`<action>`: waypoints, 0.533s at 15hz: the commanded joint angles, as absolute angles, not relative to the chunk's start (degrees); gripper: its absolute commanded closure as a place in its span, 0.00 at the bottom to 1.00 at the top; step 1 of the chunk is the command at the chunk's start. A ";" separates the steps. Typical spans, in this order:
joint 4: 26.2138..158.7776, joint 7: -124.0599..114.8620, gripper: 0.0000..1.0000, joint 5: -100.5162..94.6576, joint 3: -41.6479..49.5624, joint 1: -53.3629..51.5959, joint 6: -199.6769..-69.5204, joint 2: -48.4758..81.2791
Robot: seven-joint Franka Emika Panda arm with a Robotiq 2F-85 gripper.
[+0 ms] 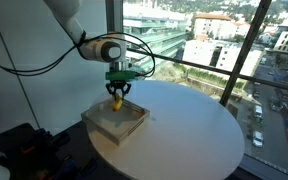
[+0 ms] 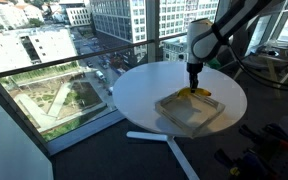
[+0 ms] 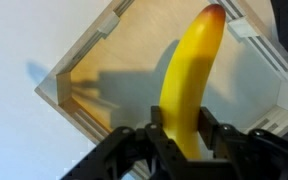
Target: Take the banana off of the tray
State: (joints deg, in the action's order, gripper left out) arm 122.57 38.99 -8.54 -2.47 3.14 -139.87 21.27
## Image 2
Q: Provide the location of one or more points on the round white table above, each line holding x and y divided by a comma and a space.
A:
144, 90

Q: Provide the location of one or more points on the clear square glass tray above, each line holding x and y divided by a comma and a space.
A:
190, 113

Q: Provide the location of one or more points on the yellow banana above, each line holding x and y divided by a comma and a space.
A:
204, 91

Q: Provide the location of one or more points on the dark horizontal window rail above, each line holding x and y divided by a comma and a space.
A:
67, 60

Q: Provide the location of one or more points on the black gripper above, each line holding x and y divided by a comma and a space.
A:
194, 68

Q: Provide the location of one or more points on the dark window mullion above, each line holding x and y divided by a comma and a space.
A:
153, 30

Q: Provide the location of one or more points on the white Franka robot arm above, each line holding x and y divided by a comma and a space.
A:
204, 40

